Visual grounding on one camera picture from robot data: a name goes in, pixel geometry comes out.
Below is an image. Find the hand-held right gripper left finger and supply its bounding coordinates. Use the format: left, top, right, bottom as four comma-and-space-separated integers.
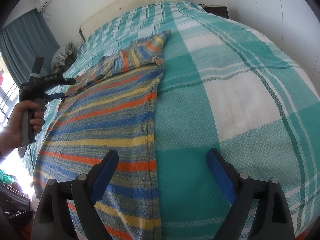
31, 149, 119, 240

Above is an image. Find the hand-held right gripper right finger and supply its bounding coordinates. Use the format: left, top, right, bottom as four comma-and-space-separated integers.
206, 148, 295, 240

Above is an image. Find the striped knit sweater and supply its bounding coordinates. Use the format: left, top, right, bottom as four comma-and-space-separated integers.
32, 30, 172, 240

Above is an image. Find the dark clothes pile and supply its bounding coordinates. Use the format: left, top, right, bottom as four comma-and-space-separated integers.
0, 172, 35, 232

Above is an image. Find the person's left hand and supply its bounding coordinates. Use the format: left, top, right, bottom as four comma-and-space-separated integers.
0, 101, 47, 155

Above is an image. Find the window railing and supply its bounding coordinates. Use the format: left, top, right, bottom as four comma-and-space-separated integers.
0, 55, 19, 122

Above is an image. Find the blue curtain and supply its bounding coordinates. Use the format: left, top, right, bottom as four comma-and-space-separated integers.
0, 9, 60, 88

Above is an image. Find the bed with teal plaid cover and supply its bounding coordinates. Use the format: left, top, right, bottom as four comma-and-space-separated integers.
21, 1, 318, 240

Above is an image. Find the cream padded headboard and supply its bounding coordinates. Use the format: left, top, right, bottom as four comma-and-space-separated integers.
79, 0, 186, 40

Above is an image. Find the dark wooden nightstand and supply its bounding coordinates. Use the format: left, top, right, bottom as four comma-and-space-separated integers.
202, 6, 229, 19

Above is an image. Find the white wardrobe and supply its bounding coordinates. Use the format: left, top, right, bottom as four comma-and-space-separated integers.
226, 0, 320, 85

